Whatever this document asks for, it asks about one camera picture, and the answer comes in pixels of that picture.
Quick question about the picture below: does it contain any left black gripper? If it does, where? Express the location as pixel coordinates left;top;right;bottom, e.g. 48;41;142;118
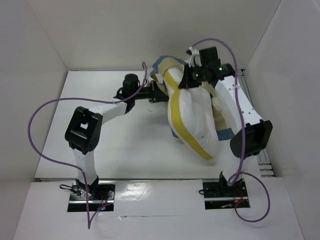
132;79;171;103

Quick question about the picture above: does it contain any white pillow yellow trim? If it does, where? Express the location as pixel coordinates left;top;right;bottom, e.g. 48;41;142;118
163;67;219;161

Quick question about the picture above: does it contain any blue tan white pillowcase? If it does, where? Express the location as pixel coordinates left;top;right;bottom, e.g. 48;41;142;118
147;55;235;141

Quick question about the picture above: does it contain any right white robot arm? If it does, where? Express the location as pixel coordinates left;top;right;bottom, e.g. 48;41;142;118
178;46;273;196

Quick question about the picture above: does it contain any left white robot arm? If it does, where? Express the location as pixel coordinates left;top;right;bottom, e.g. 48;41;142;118
64;73;169;200

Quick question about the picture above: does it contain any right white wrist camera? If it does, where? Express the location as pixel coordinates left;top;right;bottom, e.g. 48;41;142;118
186;46;202;67

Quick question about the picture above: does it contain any aluminium rail frame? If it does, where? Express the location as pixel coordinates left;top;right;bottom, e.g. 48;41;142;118
237;69;276;178

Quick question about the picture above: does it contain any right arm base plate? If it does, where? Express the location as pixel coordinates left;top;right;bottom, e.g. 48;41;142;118
198;180;250;210

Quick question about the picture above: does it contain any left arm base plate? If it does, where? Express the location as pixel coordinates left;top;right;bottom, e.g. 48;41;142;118
59;180;116;213

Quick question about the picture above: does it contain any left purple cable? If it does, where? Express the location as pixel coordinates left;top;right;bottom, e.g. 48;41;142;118
27;61;151;230

